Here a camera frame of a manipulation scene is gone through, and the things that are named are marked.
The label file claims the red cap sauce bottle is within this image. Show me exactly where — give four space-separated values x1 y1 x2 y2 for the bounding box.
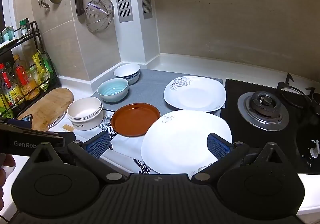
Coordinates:
0 63 24 109

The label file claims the small white flower plate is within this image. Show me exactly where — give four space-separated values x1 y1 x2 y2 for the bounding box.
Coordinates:
163 76 227 112

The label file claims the light blue bowl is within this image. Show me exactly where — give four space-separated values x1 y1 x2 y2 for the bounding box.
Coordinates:
97 78 129 103

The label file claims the red label oil bottle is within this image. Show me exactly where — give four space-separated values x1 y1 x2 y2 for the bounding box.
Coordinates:
13 54 33 101

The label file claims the black spice rack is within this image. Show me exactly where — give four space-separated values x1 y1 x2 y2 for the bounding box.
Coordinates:
0 21 62 119

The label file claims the yellow green bottle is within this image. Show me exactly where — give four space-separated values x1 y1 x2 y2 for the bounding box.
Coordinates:
0 94 14 119

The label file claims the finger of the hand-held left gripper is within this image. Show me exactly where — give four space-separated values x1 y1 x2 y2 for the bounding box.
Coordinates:
19 114 34 125

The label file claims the stove knob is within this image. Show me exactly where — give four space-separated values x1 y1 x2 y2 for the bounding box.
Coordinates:
309 140 320 158

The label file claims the green cap spice jar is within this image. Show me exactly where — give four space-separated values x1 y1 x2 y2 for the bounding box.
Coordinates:
19 19 31 37

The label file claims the black gas stove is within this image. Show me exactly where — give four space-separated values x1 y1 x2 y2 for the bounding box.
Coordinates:
220 78 320 174

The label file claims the white bowl blue pattern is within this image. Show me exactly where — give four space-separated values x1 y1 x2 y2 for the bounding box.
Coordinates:
114 63 141 86

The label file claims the wooden cutting board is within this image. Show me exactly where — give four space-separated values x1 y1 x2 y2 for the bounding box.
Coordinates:
17 88 74 132

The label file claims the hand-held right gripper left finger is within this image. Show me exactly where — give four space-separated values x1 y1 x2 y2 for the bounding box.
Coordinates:
29 133 127 184

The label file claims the metal stove burner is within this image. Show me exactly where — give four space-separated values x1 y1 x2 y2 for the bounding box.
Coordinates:
237 90 290 131

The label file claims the black pan support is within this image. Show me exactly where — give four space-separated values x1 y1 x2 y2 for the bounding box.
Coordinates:
276 73 320 114

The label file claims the large white flower plate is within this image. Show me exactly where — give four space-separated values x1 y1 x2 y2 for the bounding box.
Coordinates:
140 110 233 175

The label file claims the cream round bowl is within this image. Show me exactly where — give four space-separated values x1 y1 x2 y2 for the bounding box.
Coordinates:
67 97 104 131

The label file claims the grey mat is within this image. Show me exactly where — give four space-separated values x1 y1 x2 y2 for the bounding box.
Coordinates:
90 68 223 117

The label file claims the person's left hand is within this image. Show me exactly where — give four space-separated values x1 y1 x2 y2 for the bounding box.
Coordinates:
0 153 16 211

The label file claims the brown round plate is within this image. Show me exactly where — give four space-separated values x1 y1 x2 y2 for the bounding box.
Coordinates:
111 103 161 137

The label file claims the yellow green packet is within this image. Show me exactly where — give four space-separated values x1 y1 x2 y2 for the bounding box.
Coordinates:
32 51 54 92

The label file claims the black white patterned cloth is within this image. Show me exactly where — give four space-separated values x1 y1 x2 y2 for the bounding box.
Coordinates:
75 110 160 174

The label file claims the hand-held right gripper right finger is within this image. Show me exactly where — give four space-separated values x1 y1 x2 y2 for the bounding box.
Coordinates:
191 133 288 182

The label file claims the teal container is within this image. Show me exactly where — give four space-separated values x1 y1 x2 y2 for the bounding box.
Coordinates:
1 26 18 42

